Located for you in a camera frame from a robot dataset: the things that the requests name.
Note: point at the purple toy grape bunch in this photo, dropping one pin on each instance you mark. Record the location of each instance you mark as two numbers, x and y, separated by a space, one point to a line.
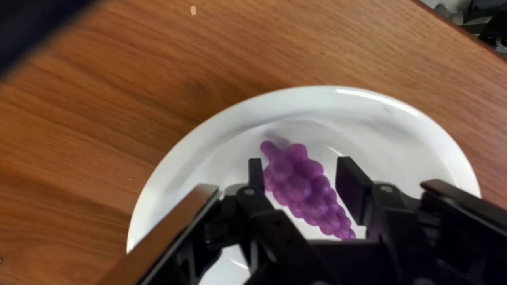
302 185

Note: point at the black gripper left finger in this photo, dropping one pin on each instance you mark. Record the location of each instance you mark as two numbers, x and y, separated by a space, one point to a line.
238 238

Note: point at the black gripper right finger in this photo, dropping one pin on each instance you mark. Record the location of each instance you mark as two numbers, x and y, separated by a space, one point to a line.
433 238

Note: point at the white plastic bowl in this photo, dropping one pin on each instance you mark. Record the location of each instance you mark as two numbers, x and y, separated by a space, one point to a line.
370 121

